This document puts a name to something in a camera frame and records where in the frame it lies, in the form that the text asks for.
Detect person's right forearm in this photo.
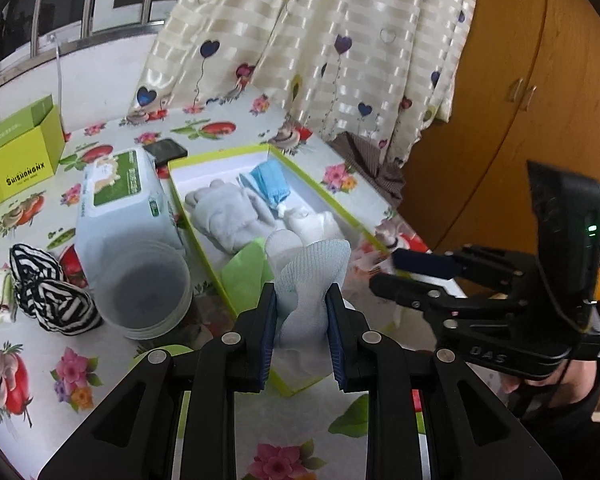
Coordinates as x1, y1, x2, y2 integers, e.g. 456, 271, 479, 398
510, 375, 600, 480

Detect wet wipes pack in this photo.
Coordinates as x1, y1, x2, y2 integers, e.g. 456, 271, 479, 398
75, 147, 186, 286

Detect light blue mesh sock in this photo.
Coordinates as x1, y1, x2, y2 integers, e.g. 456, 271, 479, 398
265, 230, 353, 361

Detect cream heart print curtain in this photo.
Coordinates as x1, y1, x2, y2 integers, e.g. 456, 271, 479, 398
125, 0, 481, 181

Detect black white striped cloth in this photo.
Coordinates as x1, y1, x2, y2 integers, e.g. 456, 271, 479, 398
9, 244, 103, 335

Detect wooden wardrobe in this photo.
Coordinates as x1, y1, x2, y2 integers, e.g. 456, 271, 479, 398
395, 0, 600, 281

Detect pale green carton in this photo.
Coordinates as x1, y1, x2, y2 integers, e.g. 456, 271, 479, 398
0, 94, 56, 158

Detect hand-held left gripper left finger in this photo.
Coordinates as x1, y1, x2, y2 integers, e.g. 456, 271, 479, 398
39, 282, 278, 480

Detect black phone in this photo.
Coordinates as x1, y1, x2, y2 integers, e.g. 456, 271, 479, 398
144, 139, 188, 165

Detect grey socks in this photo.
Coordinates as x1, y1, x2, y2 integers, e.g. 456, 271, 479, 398
185, 180, 276, 253

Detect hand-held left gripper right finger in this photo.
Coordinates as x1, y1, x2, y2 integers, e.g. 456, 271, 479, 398
325, 282, 563, 480

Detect clear plastic jar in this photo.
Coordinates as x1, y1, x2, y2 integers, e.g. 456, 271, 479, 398
89, 240, 193, 341

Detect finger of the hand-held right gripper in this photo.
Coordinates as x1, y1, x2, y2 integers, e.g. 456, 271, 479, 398
391, 244, 527, 282
369, 271, 520, 327

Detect blue face mask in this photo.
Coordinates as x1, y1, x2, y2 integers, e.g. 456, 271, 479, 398
239, 162, 293, 211

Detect lime green cloth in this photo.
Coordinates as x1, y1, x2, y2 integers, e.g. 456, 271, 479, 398
220, 240, 276, 311

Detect person's right hand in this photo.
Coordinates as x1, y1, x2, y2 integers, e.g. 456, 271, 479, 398
500, 355, 600, 413

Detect lime edged white box tray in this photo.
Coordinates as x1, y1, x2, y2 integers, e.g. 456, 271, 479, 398
167, 144, 406, 397

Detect lime green cardboard box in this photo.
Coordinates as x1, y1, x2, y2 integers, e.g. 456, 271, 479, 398
0, 94, 66, 216

